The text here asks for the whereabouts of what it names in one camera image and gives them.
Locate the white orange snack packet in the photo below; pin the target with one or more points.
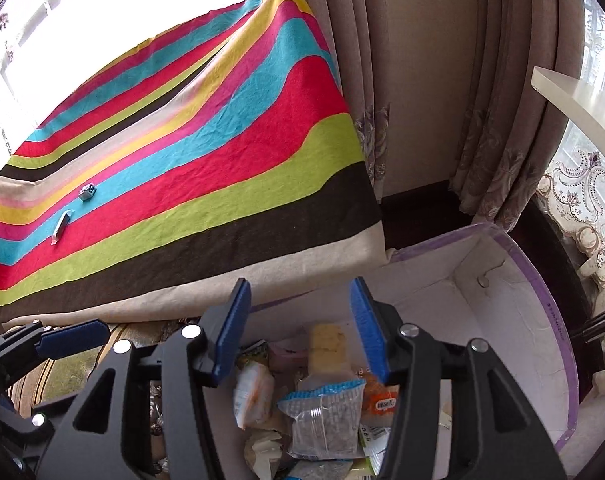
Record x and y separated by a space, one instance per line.
255 395

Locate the pink snack packet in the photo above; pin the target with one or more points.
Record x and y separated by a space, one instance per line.
287 355

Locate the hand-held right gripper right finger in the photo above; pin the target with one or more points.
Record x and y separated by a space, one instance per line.
370 330

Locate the small white green packet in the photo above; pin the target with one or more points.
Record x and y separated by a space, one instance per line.
372 435

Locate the striped beige sofa cover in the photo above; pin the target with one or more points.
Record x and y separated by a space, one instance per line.
72 375

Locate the embroidered lace cloth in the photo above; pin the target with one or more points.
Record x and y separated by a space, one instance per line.
582 195

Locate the white shelf board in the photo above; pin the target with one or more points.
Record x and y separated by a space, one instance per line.
582 95

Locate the olive gold snack packet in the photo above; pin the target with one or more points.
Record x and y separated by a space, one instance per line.
255 352

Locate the sheer floral curtain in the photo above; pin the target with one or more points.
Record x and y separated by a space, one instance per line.
32 20

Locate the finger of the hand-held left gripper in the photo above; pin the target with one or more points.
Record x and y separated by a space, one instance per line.
72 338
32 427

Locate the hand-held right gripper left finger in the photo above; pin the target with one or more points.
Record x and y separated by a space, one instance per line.
232 330

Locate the colourful striped blanket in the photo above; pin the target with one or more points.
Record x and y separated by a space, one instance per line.
207 185

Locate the blue white snack packet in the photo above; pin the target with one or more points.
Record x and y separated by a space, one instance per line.
87 191

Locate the clear yellow cake packet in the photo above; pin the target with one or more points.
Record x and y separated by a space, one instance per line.
327 347

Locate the grey blue-edged snack packet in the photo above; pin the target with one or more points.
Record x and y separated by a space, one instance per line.
322 420

